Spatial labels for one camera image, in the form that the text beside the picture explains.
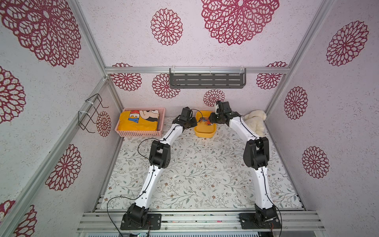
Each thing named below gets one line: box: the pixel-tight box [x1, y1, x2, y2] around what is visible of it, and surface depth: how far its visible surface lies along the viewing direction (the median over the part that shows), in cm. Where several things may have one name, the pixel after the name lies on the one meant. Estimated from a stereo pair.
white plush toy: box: [244, 109, 267, 137], surface depth 108 cm
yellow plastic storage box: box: [194, 110, 217, 138], surface depth 112 cm
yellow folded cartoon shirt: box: [117, 109, 160, 131], surface depth 111 cm
